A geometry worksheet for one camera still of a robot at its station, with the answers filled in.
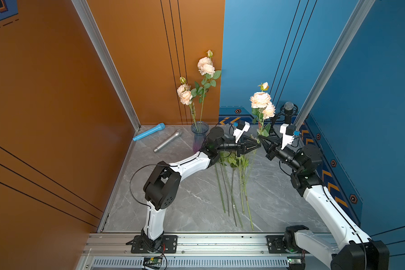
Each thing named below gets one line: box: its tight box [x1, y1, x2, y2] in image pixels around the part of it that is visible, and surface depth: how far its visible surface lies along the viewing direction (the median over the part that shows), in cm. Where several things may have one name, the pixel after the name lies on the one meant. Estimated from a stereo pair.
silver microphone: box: [153, 128, 184, 153], surface depth 113 cm
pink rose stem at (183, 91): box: [177, 76, 199, 133], surface depth 88 cm
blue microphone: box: [132, 122, 166, 142], surface depth 118 cm
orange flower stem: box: [214, 163, 226, 214], surface depth 91 cm
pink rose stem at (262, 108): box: [249, 81, 276, 138], surface depth 61 cm
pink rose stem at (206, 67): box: [191, 50, 222, 129], surface depth 84 cm
